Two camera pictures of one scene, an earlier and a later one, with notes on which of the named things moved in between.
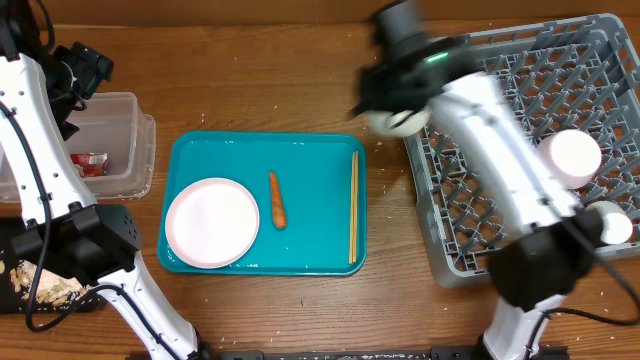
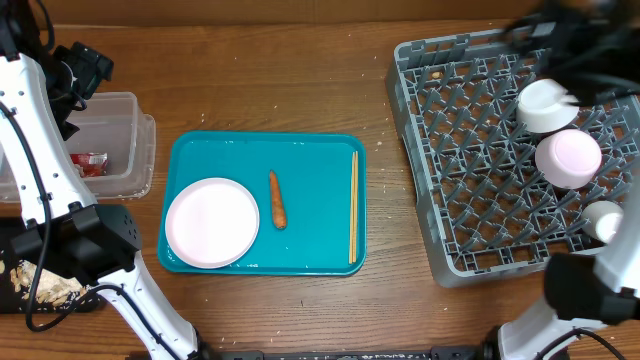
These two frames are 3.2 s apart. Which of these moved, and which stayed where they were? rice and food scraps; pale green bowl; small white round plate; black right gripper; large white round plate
Moved: pale green bowl; black right gripper
Stayed: rice and food scraps; large white round plate; small white round plate
